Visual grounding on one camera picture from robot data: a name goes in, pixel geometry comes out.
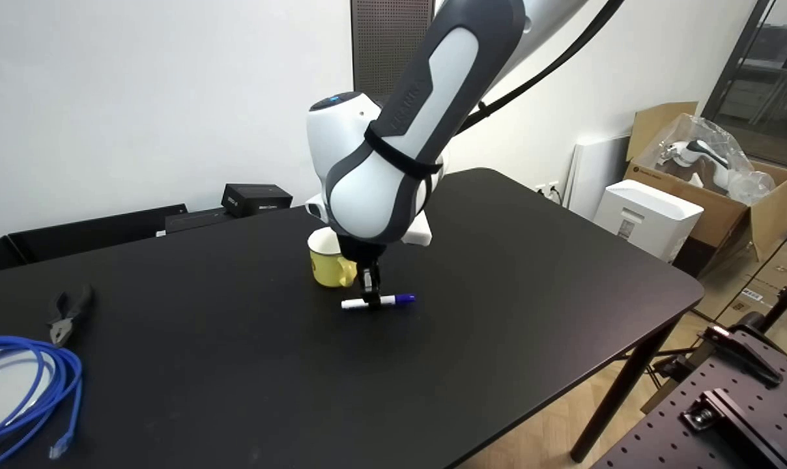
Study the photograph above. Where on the black pliers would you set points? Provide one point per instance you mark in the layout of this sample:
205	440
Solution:
68	310

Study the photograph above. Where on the white flat panel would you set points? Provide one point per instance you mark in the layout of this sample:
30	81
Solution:
592	167

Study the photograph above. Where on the black perforated breadboard plate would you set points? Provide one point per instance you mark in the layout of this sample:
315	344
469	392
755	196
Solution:
731	413

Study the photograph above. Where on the white box device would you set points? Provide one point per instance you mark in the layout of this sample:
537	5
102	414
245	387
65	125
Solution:
648	218

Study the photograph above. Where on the black small box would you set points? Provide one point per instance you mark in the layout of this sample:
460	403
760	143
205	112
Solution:
241	199

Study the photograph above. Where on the clear plastic bag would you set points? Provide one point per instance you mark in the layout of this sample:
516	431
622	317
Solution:
696	140

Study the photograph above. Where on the white blue-capped marker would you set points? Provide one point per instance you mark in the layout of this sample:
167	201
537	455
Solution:
378	301

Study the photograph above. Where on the brown cardboard box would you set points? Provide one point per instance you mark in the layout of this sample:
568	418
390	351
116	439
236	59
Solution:
725	226

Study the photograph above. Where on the black table leg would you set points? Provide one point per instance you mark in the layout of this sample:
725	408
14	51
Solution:
619	392

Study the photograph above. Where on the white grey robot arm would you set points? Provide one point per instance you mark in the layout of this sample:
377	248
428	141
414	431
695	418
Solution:
378	162

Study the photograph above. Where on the yellow enamel mug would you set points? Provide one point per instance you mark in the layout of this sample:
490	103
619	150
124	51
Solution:
326	262

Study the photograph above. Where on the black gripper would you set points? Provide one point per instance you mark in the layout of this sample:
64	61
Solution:
366	257

